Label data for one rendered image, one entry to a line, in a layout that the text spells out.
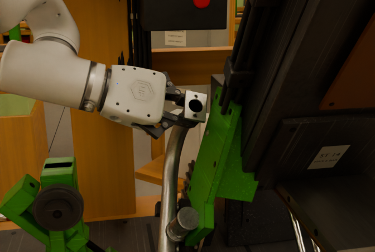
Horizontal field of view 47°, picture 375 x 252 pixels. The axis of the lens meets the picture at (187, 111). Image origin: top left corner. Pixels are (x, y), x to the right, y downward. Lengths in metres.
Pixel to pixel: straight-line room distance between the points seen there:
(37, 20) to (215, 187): 0.39
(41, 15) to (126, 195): 0.53
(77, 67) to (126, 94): 0.09
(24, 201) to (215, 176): 0.30
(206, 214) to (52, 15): 0.40
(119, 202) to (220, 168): 0.48
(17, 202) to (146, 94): 0.26
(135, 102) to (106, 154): 0.36
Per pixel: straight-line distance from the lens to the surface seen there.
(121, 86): 0.73
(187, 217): 0.72
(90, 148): 1.05
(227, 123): 0.67
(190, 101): 0.77
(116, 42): 0.98
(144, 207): 1.16
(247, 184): 0.72
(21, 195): 0.72
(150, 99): 0.73
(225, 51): 1.12
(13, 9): 0.62
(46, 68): 0.70
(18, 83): 0.71
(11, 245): 1.05
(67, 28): 0.76
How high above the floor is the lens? 1.46
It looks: 18 degrees down
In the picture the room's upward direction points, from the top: straight up
